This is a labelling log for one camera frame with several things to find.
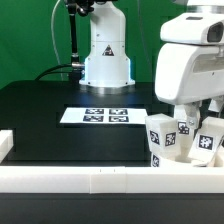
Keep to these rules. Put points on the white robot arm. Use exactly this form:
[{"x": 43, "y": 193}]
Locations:
[{"x": 107, "y": 65}]

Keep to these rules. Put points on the white left fence bar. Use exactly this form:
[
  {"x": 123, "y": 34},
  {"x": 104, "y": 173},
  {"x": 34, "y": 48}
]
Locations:
[{"x": 6, "y": 143}]

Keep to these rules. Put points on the white round stool seat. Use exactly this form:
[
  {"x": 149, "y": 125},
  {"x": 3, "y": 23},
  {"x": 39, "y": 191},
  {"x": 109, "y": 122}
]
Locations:
[{"x": 181, "y": 161}]

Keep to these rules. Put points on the white marker sheet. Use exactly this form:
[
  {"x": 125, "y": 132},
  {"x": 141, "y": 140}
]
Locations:
[{"x": 78, "y": 115}]

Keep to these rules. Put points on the white front fence bar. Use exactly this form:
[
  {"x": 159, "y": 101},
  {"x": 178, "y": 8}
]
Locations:
[{"x": 96, "y": 180}]

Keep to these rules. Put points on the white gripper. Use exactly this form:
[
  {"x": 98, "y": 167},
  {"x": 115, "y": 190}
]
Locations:
[{"x": 190, "y": 65}]

